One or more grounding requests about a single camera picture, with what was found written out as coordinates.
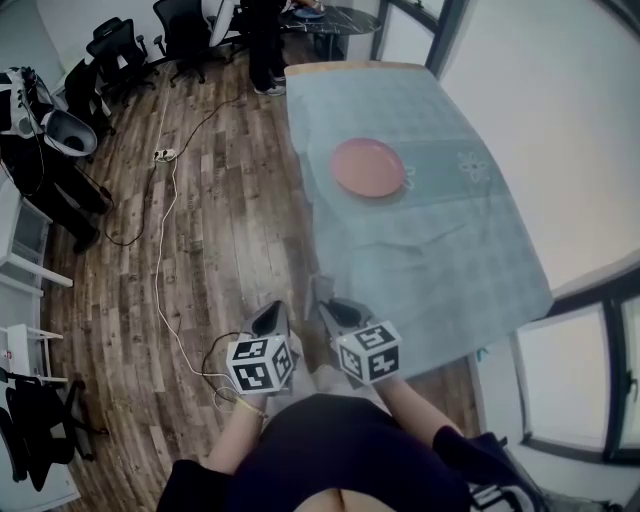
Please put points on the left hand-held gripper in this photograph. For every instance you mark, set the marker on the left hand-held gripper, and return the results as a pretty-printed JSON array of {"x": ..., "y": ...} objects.
[{"x": 260, "y": 367}]

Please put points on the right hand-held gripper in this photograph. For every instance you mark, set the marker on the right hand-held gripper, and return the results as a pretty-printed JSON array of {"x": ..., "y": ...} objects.
[{"x": 370, "y": 352}]

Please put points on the pink big plate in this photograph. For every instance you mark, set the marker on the pink big plate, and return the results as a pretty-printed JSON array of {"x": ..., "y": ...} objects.
[{"x": 367, "y": 167}]

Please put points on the person's right forearm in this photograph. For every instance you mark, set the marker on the person's right forearm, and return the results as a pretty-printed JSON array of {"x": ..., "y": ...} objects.
[{"x": 415, "y": 405}]

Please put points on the person's left forearm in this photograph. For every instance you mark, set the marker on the person's left forearm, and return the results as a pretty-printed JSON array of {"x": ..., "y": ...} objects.
[{"x": 235, "y": 440}]

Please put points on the blue plate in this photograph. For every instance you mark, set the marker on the blue plate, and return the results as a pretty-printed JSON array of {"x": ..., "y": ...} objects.
[{"x": 307, "y": 13}]

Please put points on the person's light grey trousers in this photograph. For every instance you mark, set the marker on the person's light grey trousers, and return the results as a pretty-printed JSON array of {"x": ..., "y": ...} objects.
[{"x": 320, "y": 381}]

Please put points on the person's dark navy shirt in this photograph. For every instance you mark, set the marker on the person's dark navy shirt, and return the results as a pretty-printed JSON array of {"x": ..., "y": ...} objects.
[{"x": 360, "y": 450}]

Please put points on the teal checked tablecloth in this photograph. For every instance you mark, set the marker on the teal checked tablecloth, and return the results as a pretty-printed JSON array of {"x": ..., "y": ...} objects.
[{"x": 425, "y": 250}]

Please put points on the black framed casement window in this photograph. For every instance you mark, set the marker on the black framed casement window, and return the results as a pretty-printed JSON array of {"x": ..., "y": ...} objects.
[
  {"x": 555, "y": 380},
  {"x": 410, "y": 35}
]

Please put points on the black office chair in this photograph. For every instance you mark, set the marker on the black office chair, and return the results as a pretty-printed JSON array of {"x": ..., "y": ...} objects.
[
  {"x": 87, "y": 95},
  {"x": 117, "y": 55},
  {"x": 180, "y": 40},
  {"x": 35, "y": 425}
]

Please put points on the white power strip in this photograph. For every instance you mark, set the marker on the white power strip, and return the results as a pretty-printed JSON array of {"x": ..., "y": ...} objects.
[{"x": 165, "y": 155}]

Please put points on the white desk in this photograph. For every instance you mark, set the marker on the white desk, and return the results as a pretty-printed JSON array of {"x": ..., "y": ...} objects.
[{"x": 30, "y": 492}]

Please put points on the white shelf unit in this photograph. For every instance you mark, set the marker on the white shelf unit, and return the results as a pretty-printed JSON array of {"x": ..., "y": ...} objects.
[{"x": 25, "y": 240}]

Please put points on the black marble round table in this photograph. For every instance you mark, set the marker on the black marble round table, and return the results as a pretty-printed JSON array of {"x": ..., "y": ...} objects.
[{"x": 350, "y": 22}]

